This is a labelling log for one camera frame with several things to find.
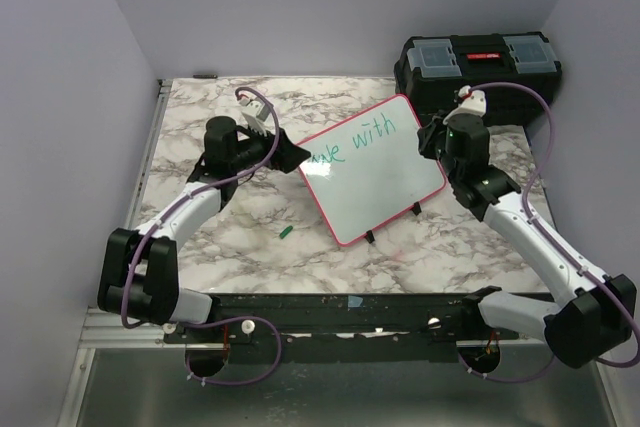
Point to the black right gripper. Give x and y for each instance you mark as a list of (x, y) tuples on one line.
[(429, 133)]

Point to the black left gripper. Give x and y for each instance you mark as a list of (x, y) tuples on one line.
[(287, 156)]

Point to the pink framed whiteboard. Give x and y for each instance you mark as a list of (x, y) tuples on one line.
[(366, 171)]

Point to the green marker cap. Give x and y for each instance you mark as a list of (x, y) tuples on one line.
[(285, 232)]

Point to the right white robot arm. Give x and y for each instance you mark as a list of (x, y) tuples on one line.
[(590, 312)]

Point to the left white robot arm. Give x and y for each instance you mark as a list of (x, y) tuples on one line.
[(139, 279)]

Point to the black whiteboard clip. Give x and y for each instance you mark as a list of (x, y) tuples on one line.
[(369, 236), (416, 208)]

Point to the black plastic toolbox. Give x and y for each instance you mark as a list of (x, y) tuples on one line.
[(430, 70)]

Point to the blue tape piece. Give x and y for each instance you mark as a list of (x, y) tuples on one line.
[(354, 301)]

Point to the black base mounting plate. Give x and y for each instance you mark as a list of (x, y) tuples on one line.
[(320, 328)]

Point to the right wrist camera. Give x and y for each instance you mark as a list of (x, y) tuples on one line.
[(471, 101)]

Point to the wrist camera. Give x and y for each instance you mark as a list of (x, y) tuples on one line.
[(255, 114), (471, 101)]

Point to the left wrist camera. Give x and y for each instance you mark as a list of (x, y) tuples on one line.
[(255, 114)]

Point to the aluminium table edge rail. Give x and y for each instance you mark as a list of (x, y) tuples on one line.
[(84, 358)]

